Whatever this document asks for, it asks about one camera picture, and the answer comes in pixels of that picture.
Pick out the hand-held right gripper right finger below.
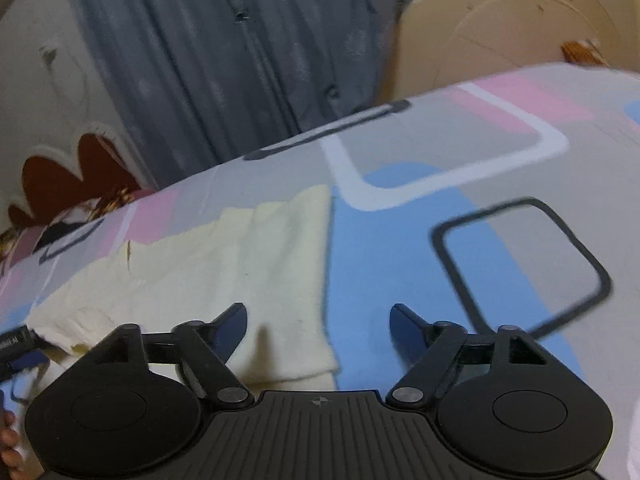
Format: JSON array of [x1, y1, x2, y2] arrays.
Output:
[[390, 303, 548, 407]]

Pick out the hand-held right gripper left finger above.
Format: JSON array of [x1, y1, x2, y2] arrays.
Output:
[[90, 302, 253, 407]]

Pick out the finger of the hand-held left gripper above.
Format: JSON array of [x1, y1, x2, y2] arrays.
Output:
[[0, 326, 51, 378]]

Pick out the cream knit garment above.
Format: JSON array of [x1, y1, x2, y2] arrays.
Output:
[[27, 184, 342, 397]]

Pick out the person's left hand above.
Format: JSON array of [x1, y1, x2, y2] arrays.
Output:
[[0, 409, 25, 478]]

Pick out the patterned bed sheet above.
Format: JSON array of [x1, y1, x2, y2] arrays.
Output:
[[0, 60, 640, 480]]

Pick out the dark floral cloth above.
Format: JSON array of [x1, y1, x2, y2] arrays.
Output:
[[0, 185, 147, 267]]

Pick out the red headboard with white trim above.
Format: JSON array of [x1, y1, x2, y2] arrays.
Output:
[[7, 122, 157, 229]]

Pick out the grey curtain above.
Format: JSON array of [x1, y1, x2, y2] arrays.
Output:
[[60, 0, 412, 192]]

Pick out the cream arched headboard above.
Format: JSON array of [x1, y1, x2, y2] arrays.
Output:
[[380, 0, 640, 107]]

